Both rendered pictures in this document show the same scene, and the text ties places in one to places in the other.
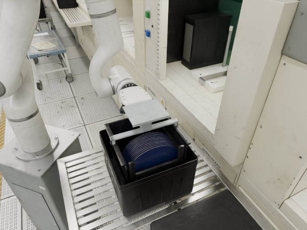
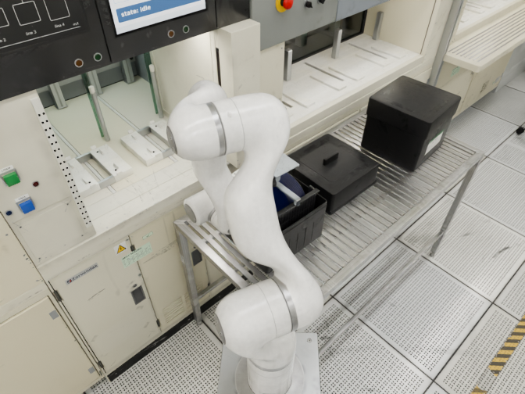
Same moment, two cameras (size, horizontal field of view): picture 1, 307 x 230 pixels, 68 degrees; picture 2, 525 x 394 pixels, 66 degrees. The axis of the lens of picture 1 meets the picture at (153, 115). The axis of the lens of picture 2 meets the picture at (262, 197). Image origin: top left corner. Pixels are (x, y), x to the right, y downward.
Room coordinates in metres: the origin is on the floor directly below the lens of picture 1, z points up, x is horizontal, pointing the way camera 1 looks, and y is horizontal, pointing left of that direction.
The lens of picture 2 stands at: (0.91, 0.96, 1.89)
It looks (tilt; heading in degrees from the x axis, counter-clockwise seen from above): 44 degrees down; 253
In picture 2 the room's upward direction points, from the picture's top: straight up
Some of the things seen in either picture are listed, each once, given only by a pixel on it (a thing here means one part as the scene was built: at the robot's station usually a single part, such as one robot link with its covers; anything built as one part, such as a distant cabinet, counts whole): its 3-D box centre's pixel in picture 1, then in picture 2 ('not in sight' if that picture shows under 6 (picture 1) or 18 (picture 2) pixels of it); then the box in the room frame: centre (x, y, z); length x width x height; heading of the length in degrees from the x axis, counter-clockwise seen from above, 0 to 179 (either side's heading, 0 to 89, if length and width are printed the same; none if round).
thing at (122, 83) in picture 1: (129, 90); not in sight; (0.73, 0.09, 1.06); 0.09 x 0.03 x 0.08; 114
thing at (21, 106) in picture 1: (15, 83); (258, 327); (0.78, 0.54, 1.07); 0.19 x 0.12 x 0.24; 7
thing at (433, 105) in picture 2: not in sight; (408, 122); (-0.17, -0.30, 0.89); 0.29 x 0.29 x 0.25; 29
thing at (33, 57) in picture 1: (49, 56); not in sight; (3.03, 1.47, 0.24); 0.97 x 0.52 x 0.48; 28
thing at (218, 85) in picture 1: (216, 77); (94, 168); (1.16, -0.36, 0.89); 0.22 x 0.21 x 0.04; 116
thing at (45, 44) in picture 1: (43, 44); not in sight; (2.86, 1.42, 0.47); 0.31 x 0.23 x 0.02; 47
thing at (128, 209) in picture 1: (145, 159); (270, 215); (0.58, 0.03, 0.85); 0.28 x 0.28 x 0.17; 24
